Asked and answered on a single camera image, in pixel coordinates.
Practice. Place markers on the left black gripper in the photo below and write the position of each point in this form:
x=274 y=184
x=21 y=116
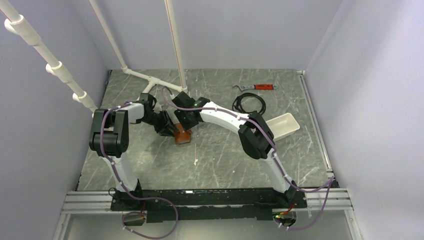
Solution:
x=167 y=125

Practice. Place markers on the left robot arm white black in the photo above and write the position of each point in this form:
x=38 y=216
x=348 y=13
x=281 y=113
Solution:
x=110 y=138

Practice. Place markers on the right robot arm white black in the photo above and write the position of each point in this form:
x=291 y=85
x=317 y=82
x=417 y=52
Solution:
x=256 y=137

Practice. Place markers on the white plastic tray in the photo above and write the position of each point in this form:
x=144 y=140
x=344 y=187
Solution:
x=283 y=126

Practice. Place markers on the brown leather card holder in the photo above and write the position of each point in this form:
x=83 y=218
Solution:
x=182 y=136

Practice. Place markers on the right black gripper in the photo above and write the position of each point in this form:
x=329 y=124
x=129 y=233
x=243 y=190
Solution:
x=178 y=113

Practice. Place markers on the red handled adjustable wrench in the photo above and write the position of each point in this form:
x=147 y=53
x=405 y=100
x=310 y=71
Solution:
x=255 y=87

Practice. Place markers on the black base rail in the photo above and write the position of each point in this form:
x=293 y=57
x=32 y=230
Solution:
x=161 y=205

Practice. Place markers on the aluminium frame rails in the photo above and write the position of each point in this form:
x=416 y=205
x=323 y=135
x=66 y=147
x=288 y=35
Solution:
x=329 y=198

